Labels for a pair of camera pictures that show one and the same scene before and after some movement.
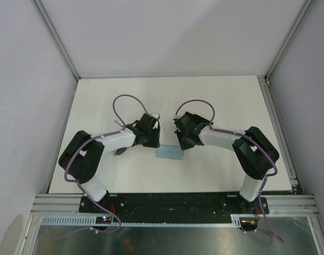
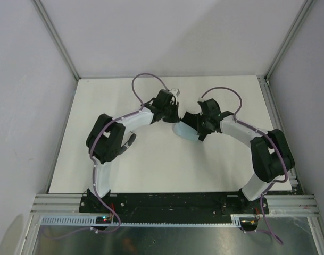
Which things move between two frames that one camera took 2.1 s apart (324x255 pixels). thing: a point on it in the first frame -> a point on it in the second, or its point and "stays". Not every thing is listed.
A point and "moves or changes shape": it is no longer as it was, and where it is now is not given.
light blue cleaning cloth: [169, 151] moves or changes shape
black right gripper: [183, 146] -> [201, 130]
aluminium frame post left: [58, 40] stays
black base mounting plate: [202, 203] stays
